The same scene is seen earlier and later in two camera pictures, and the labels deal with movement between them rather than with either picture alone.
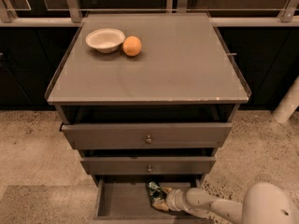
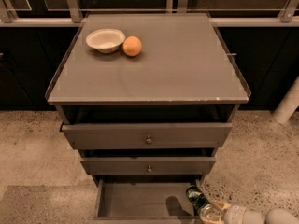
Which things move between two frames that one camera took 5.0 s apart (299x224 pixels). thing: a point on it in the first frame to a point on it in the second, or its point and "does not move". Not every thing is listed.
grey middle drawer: (149, 165) does not move
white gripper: (173, 199) to (234, 215)
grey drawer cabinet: (155, 118) does not move
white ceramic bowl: (106, 40) does not move
